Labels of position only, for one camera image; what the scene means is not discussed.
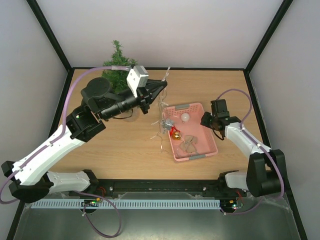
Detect silver gift box ornament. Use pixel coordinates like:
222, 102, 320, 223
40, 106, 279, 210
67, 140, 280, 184
161, 118, 175, 131

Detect pink plastic basket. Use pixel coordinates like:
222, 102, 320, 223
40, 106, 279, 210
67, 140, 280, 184
163, 102, 218, 162

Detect white ball ornament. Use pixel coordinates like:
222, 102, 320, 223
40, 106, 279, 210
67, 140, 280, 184
180, 112, 191, 123

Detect red ribbon bow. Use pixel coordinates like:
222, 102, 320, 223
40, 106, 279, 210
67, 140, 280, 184
169, 126, 180, 136

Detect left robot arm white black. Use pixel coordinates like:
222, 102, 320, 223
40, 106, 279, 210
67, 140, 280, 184
1, 77, 168, 203

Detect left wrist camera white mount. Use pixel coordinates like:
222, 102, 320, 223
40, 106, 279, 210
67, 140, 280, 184
126, 65, 149, 98

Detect burlap bow ornament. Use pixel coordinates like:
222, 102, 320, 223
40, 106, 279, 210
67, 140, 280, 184
179, 135, 198, 154

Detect black aluminium rail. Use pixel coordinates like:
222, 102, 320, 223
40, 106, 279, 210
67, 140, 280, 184
84, 178, 246, 199

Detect purple floor cable loop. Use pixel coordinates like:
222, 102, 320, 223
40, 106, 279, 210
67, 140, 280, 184
81, 192, 123, 238

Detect small green christmas tree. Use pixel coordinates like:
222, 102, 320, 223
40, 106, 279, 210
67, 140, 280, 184
101, 40, 138, 93

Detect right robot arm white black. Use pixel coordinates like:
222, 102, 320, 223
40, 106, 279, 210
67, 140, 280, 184
200, 99, 287, 197

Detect clear string lights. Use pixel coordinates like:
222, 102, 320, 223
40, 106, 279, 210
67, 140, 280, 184
149, 66, 173, 155

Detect light blue cable duct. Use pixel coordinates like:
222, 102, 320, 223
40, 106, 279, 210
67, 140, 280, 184
30, 199, 221, 210

